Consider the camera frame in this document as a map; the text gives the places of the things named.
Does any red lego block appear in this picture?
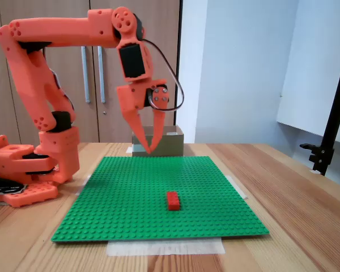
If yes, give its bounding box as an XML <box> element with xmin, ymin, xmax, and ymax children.
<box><xmin>166</xmin><ymin>191</ymin><xmax>181</xmax><ymax>211</ymax></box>

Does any brown cardboard box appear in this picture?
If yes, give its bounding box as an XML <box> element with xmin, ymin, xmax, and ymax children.
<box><xmin>131</xmin><ymin>125</ymin><xmax>185</xmax><ymax>158</ymax></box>

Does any green lego baseplate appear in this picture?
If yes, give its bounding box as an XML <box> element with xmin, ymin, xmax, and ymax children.
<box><xmin>50</xmin><ymin>155</ymin><xmax>270</xmax><ymax>244</ymax></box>

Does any wooden cabinet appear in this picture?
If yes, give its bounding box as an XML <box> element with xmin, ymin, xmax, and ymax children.
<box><xmin>0</xmin><ymin>0</ymin><xmax>184</xmax><ymax>144</ymax></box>

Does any black stand with clamp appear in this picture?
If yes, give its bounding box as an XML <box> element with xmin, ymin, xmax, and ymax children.
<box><xmin>299</xmin><ymin>33</ymin><xmax>340</xmax><ymax>177</ymax></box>

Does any black gripper motor cable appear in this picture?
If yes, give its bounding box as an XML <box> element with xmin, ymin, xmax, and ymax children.
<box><xmin>141</xmin><ymin>39</ymin><xmax>185</xmax><ymax>112</ymax></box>

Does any metal cabinet handle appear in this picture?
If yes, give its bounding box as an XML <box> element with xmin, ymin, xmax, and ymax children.
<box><xmin>81</xmin><ymin>46</ymin><xmax>91</xmax><ymax>104</ymax></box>
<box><xmin>97</xmin><ymin>46</ymin><xmax>107</xmax><ymax>104</ymax></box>

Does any black base cable plug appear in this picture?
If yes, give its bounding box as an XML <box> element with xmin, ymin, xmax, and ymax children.
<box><xmin>0</xmin><ymin>177</ymin><xmax>28</xmax><ymax>195</ymax></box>

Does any white wall panel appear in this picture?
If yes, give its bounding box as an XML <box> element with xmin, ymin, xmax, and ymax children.
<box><xmin>276</xmin><ymin>0</ymin><xmax>340</xmax><ymax>147</ymax></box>

